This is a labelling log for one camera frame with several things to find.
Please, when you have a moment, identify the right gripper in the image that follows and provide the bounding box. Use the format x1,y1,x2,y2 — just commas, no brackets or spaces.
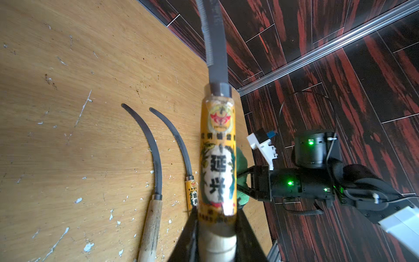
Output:
237,130,344,206

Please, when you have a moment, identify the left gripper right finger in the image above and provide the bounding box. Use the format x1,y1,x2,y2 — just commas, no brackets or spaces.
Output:
235,209,267,262

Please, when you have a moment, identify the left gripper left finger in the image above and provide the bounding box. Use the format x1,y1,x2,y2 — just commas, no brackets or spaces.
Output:
168,207,199,262

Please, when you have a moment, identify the green and black rag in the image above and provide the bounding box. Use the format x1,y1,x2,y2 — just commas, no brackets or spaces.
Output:
236,148,250,209

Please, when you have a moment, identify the small sickle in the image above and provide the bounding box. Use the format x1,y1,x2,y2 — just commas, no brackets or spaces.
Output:
121,103,163,262
196,1,237,262
149,108,198,215

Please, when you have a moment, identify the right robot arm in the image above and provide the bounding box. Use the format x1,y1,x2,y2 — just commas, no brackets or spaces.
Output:
238,129,419,255

